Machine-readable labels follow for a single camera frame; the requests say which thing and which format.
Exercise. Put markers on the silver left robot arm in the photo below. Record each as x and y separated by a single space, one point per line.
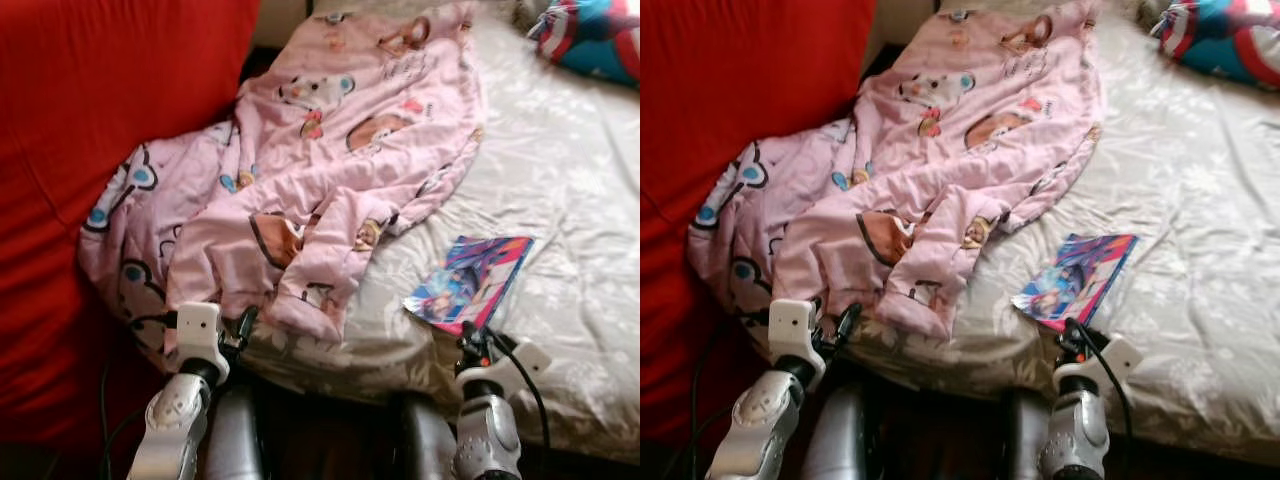
760 425
175 425

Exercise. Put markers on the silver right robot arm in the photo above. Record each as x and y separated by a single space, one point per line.
1075 435
487 435

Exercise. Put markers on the colourful magazine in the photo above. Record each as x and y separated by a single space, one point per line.
470 282
1078 280

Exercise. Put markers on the silver robot right leg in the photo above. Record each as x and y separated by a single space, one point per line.
428 440
1030 430

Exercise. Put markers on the silver robot leg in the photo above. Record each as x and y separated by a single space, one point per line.
235 440
840 440
1030 430
428 440

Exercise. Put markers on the silver robot left leg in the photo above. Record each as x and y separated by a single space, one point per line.
840 440
235 440

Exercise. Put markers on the bed with beige floral sheet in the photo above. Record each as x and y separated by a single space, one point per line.
1190 200
560 200

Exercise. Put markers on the pink cartoon print blanket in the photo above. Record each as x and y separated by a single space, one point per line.
330 170
950 170

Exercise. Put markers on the red folded cushion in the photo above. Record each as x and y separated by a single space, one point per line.
720 130
100 150

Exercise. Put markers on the red white blue bolster pillow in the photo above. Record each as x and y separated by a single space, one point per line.
1220 40
595 40

